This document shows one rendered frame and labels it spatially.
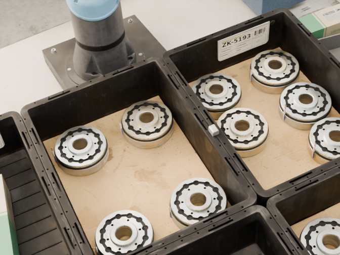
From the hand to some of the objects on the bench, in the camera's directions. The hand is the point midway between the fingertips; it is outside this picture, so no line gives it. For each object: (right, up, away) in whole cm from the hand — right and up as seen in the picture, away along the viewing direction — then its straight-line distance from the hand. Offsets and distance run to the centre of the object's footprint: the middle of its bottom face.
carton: (+16, -16, -5) cm, 23 cm away
